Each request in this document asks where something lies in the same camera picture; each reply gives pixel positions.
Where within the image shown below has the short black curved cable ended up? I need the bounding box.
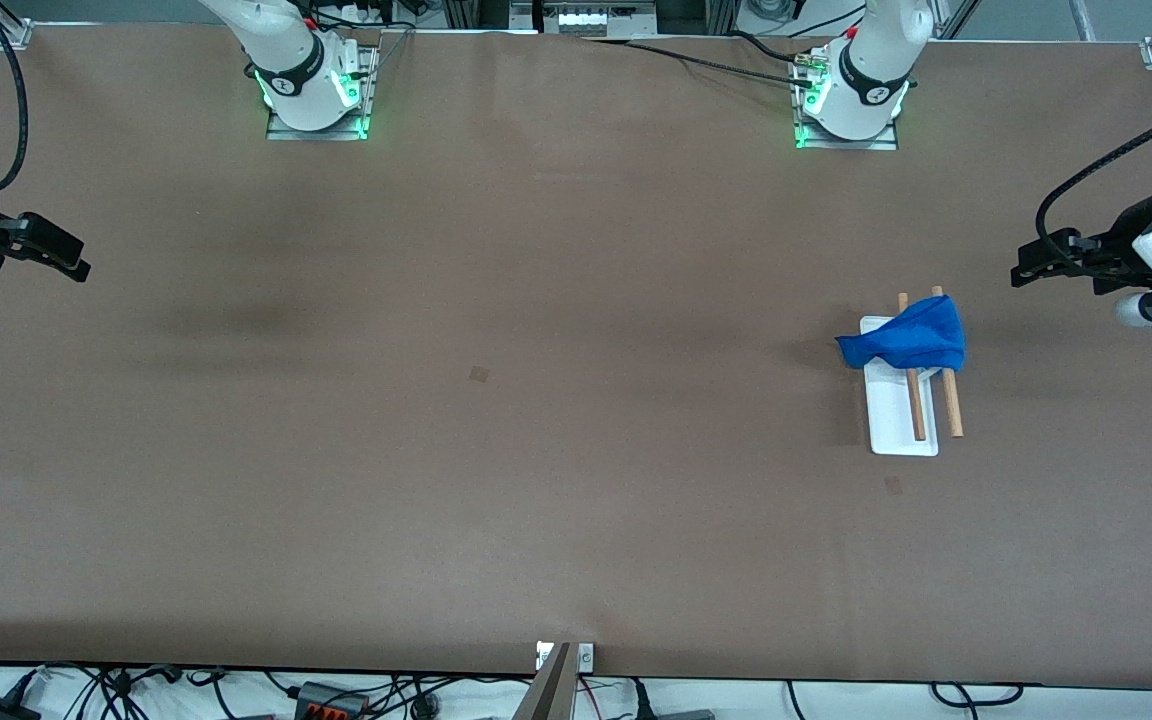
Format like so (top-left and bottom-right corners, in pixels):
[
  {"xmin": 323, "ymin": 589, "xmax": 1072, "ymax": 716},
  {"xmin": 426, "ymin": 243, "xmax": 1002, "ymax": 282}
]
[{"xmin": 726, "ymin": 30, "xmax": 807, "ymax": 67}]

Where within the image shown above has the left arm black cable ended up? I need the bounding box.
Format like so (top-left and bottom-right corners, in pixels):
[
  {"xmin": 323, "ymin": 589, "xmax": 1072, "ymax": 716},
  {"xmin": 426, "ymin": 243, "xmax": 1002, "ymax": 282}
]
[{"xmin": 1034, "ymin": 95, "xmax": 1152, "ymax": 277}]

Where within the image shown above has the thin grey cable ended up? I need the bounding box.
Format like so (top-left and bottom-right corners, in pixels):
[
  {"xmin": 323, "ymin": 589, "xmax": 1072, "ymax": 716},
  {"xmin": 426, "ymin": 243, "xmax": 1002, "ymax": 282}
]
[{"xmin": 374, "ymin": 28, "xmax": 415, "ymax": 81}]

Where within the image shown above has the white power strip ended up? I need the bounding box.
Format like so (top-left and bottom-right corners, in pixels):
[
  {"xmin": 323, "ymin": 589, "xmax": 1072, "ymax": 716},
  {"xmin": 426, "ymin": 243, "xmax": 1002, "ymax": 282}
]
[{"xmin": 534, "ymin": 0, "xmax": 659, "ymax": 37}]

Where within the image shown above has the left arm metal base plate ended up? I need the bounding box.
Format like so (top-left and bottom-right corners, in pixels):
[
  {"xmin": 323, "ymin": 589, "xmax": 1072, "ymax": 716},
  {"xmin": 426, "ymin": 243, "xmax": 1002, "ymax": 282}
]
[{"xmin": 793, "ymin": 48, "xmax": 900, "ymax": 152}]

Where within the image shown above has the small metal mount bracket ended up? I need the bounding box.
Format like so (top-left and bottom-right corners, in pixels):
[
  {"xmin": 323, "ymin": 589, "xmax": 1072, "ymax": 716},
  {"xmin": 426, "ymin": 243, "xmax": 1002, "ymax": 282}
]
[{"xmin": 535, "ymin": 642, "xmax": 596, "ymax": 673}]

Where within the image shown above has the grey camera mount pole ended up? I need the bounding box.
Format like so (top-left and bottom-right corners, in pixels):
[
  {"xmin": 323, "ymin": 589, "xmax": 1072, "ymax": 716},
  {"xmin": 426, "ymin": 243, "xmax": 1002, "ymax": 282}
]
[{"xmin": 513, "ymin": 642, "xmax": 578, "ymax": 720}]

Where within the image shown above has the white rack with wooden bars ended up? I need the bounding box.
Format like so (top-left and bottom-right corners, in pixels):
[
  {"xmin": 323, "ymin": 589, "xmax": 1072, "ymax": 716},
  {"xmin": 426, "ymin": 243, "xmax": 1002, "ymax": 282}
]
[{"xmin": 858, "ymin": 286, "xmax": 965, "ymax": 458}]

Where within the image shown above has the blue microfibre towel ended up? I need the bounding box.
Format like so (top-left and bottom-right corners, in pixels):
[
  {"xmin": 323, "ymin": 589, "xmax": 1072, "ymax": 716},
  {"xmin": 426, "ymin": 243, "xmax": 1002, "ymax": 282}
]
[{"xmin": 834, "ymin": 294, "xmax": 967, "ymax": 373}]

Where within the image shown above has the black orange connector box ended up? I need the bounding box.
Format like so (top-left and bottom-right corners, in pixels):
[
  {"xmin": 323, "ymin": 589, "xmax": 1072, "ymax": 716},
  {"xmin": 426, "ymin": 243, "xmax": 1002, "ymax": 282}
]
[{"xmin": 293, "ymin": 681, "xmax": 370, "ymax": 720}]

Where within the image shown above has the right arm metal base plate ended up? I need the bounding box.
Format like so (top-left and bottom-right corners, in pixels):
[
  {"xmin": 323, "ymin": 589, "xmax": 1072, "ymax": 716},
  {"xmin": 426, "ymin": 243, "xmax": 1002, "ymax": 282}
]
[{"xmin": 265, "ymin": 44, "xmax": 379, "ymax": 142}]

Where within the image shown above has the long black table cable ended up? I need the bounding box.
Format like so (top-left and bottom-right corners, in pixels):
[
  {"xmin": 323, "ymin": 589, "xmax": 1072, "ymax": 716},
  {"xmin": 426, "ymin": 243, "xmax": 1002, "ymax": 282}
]
[{"xmin": 584, "ymin": 36, "xmax": 817, "ymax": 89}]

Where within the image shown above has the black looped cable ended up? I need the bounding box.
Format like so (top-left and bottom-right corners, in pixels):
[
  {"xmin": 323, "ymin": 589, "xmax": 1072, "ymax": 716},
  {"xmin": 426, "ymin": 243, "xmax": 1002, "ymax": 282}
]
[{"xmin": 929, "ymin": 682, "xmax": 1025, "ymax": 708}]

